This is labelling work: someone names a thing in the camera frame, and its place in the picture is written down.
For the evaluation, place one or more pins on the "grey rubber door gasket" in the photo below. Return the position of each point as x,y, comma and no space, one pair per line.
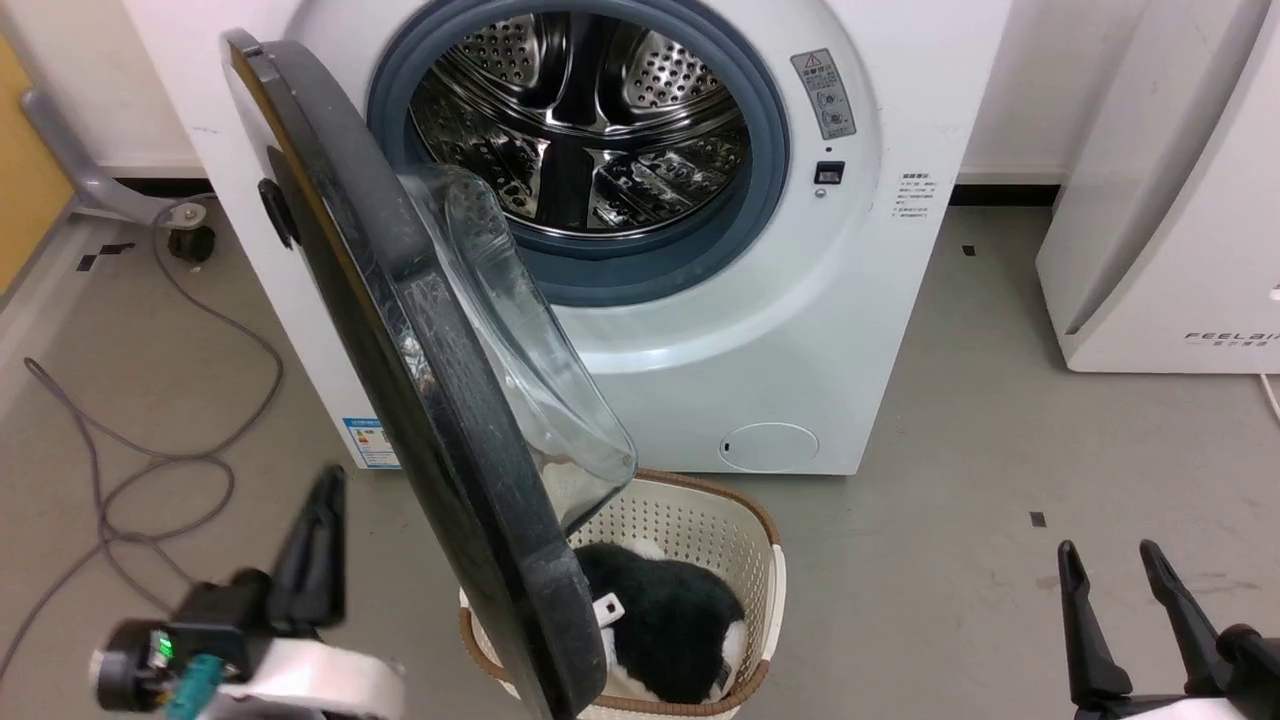
650,275

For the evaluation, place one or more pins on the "steel washing machine drum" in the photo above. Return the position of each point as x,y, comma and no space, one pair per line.
600,100

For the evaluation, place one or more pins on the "black and white plush toy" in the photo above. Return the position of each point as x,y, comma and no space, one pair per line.
670,610

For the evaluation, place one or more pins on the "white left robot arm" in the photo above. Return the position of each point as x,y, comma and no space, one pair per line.
320,680

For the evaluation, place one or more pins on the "white front-load washing machine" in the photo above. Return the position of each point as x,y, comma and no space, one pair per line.
800,350

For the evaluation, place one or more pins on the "white laundry basket brown rim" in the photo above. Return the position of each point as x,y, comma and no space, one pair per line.
690,520

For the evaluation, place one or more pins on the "black round washing machine door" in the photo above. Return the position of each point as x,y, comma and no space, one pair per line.
400,350

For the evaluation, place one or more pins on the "yellow wooden panel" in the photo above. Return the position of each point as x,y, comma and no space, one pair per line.
25,180

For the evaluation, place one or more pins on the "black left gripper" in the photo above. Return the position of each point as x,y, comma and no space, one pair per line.
215,620

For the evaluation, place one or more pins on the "round white filter cover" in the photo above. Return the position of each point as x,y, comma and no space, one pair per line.
768,447

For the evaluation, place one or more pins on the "white air purifier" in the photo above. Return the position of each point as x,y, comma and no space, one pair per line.
1180,250

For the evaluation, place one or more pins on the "grey metal stand leg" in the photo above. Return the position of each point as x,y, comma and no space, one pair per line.
80,170

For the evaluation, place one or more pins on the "black caster wheel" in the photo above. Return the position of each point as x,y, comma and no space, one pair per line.
190,243

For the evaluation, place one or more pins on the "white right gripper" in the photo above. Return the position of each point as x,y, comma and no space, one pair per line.
1235,690

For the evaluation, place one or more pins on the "grey warning sticker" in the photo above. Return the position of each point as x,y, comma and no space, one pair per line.
824,95

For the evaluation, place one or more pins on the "blue energy label sticker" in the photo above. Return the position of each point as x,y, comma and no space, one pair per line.
370,445

